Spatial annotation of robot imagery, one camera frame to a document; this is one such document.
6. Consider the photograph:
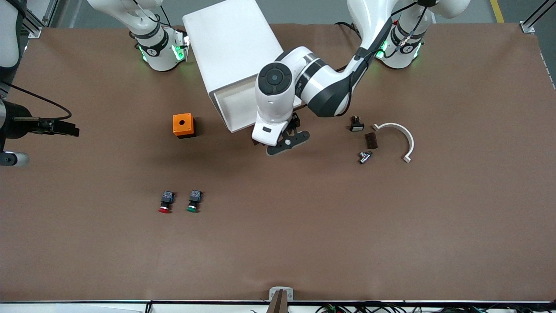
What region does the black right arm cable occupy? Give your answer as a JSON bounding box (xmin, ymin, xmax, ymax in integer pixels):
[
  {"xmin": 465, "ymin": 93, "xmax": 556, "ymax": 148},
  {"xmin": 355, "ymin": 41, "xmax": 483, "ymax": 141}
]
[{"xmin": 0, "ymin": 82, "xmax": 73, "ymax": 121}]

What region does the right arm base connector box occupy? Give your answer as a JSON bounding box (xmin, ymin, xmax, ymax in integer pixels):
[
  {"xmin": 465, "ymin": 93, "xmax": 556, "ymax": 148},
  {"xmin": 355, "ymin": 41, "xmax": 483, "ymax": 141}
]
[{"xmin": 173, "ymin": 27, "xmax": 191, "ymax": 61}]

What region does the black base cable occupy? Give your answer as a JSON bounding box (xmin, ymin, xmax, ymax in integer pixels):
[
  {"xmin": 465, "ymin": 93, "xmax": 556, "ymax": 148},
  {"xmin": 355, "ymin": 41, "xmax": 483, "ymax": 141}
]
[{"xmin": 334, "ymin": 21, "xmax": 361, "ymax": 38}]

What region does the grey metal bracket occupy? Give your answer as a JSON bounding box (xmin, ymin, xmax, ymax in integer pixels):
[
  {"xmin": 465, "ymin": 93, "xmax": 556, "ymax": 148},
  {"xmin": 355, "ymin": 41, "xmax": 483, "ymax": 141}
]
[{"xmin": 269, "ymin": 286, "xmax": 294, "ymax": 302}]

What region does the green push button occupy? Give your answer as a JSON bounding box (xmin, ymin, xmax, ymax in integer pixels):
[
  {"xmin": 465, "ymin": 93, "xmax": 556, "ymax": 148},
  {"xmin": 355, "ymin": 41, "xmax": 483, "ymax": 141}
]
[{"xmin": 186, "ymin": 190, "xmax": 204, "ymax": 213}]

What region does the orange button enclosure box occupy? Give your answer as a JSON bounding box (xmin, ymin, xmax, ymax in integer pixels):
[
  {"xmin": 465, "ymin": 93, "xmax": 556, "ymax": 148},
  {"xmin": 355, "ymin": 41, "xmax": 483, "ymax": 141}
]
[{"xmin": 172, "ymin": 113, "xmax": 196, "ymax": 139}]

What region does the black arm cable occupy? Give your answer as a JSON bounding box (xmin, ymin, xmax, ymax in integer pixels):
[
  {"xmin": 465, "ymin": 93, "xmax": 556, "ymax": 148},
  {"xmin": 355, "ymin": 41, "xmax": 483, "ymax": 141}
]
[
  {"xmin": 0, "ymin": 82, "xmax": 73, "ymax": 121},
  {"xmin": 361, "ymin": 0, "xmax": 430, "ymax": 59}
]

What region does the red push button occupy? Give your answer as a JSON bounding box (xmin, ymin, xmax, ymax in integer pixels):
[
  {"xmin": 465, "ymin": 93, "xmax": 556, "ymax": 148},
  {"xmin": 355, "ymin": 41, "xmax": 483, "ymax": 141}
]
[{"xmin": 158, "ymin": 190, "xmax": 175, "ymax": 214}]

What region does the white curved plastic bracket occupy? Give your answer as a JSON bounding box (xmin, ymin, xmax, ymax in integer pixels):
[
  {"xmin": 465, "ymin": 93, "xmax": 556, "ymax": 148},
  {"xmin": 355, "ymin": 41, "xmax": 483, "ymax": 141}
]
[{"xmin": 372, "ymin": 123, "xmax": 415, "ymax": 163}]

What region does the black cable bundle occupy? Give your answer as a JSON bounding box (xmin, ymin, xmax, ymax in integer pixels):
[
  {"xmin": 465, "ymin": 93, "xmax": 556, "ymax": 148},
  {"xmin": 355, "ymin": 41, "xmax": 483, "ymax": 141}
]
[{"xmin": 316, "ymin": 302, "xmax": 556, "ymax": 313}]

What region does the aluminium frame profile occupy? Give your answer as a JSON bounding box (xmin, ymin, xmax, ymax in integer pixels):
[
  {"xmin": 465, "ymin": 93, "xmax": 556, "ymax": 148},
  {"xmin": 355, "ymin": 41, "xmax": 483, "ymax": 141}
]
[{"xmin": 17, "ymin": 0, "xmax": 59, "ymax": 39}]

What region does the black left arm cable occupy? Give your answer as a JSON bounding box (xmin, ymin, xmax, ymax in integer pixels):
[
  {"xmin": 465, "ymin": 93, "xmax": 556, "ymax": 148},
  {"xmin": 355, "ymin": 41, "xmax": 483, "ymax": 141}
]
[{"xmin": 361, "ymin": 0, "xmax": 430, "ymax": 59}]

